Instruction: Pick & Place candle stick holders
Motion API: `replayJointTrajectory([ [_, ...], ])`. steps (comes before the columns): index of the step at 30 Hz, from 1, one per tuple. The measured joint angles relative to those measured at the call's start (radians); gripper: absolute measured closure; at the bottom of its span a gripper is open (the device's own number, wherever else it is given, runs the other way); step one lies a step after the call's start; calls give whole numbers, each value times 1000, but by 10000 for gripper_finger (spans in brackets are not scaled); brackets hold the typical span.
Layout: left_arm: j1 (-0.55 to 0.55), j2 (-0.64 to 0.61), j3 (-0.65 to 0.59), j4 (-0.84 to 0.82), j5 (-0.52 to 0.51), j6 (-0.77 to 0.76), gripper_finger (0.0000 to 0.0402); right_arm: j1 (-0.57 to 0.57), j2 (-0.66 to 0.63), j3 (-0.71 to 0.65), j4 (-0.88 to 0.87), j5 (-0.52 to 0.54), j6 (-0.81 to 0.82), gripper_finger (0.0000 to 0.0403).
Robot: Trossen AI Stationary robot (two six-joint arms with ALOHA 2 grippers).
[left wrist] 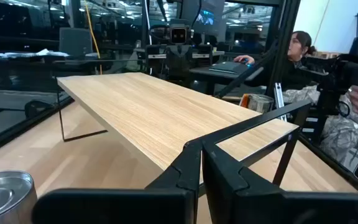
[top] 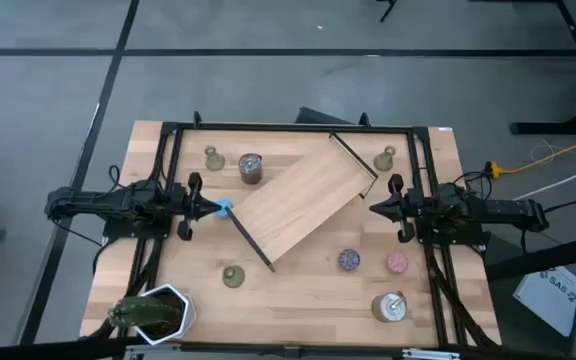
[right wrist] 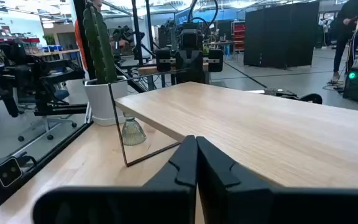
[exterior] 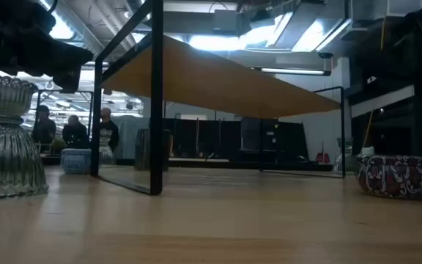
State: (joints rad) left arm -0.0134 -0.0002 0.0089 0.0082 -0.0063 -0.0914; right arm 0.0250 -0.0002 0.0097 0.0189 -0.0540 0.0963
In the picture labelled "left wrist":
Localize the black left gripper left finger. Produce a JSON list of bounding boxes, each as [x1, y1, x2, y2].
[[32, 139, 203, 224]]

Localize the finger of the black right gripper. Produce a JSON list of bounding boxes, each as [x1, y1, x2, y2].
[[166, 45, 180, 78], [179, 45, 194, 78]]

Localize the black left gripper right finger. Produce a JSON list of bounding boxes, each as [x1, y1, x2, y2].
[[201, 140, 358, 224]]

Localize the black desk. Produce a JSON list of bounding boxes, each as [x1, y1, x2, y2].
[[0, 54, 136, 94], [190, 65, 264, 94]]

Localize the dark keyboard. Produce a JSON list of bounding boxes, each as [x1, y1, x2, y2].
[[208, 60, 250, 75]]

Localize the wooden shelf with black legs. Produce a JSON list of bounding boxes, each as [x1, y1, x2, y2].
[[57, 72, 312, 187]]

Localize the grey office chair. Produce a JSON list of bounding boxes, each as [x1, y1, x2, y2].
[[58, 27, 93, 60]]

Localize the silver aluminium profile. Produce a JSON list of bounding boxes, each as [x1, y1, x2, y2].
[[273, 82, 288, 122]]

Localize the person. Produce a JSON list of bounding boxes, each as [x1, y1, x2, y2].
[[233, 30, 319, 91]]

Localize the white papers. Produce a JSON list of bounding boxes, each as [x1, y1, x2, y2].
[[0, 48, 70, 58]]

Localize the grey patterned cloth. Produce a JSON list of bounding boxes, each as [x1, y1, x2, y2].
[[283, 85, 358, 172]]

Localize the yellow power cable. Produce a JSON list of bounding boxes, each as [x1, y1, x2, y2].
[[84, 0, 104, 75]]

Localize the black camera rig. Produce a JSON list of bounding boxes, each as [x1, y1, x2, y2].
[[300, 36, 358, 121]]

